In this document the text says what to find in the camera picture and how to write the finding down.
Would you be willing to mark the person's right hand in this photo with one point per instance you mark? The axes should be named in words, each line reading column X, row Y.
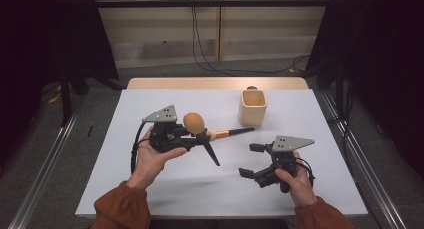
column 298, row 185

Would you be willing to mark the person's left hand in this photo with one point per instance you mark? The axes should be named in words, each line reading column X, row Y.
column 151, row 162

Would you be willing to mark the yellow floor tape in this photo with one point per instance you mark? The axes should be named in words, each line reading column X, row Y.
column 296, row 70
column 54, row 99

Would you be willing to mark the beige square cup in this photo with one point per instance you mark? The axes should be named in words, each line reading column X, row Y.
column 252, row 115

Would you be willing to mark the black curtain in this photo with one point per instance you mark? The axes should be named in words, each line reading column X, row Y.
column 40, row 55
column 383, row 55

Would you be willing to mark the white table mat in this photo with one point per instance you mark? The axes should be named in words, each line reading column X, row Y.
column 216, row 199

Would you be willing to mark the large makeup brush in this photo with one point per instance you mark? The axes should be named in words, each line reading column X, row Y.
column 193, row 122

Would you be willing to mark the small black floor object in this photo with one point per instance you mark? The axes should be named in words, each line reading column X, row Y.
column 90, row 131

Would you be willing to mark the black horizontal bar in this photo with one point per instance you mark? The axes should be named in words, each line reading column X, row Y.
column 213, row 3

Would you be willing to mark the aluminium floor rail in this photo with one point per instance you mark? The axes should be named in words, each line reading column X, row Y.
column 46, row 175
column 366, row 169

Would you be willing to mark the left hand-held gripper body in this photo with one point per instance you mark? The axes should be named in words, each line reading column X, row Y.
column 163, row 137

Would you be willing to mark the black metal stand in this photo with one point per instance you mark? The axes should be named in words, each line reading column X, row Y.
column 65, row 95

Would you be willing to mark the small brown round object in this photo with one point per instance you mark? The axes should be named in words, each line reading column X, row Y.
column 252, row 87

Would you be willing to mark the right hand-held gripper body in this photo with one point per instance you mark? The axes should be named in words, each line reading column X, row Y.
column 283, row 159

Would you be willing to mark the small makeup brush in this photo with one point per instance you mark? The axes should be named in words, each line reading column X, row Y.
column 230, row 132

